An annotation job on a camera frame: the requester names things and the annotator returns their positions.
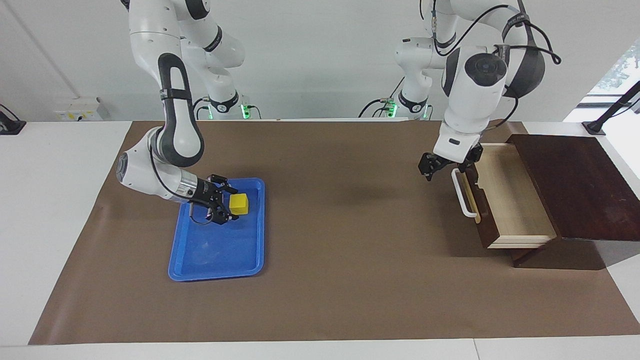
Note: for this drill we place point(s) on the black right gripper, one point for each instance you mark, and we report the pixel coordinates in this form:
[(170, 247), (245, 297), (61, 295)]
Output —
[(206, 192)]

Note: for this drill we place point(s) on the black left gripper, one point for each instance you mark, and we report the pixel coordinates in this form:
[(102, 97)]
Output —
[(452, 161)]

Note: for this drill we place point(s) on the yellow cube block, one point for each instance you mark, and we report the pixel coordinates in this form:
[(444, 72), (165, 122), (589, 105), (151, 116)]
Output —
[(240, 204)]

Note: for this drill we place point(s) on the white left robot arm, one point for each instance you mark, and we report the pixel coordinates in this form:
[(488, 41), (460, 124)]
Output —
[(475, 100)]

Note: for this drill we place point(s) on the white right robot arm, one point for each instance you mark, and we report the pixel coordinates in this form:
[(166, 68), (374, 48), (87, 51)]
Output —
[(175, 115)]

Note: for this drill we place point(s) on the blue plastic tray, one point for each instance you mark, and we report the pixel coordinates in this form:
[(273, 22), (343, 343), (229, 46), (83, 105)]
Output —
[(220, 245)]

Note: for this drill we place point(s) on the brown paper table mat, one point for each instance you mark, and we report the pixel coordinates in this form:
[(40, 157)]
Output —
[(350, 225)]

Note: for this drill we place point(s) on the dark brown wooden cabinet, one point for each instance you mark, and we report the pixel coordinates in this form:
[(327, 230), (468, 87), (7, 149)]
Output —
[(580, 185)]

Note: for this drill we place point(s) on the black stand base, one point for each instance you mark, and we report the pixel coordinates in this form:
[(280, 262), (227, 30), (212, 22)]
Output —
[(9, 125)]

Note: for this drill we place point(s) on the white wall power outlet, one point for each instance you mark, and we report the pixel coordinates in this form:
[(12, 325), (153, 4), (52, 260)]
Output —
[(80, 111)]

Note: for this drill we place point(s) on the black camera stand pole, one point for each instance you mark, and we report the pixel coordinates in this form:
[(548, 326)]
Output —
[(612, 107)]

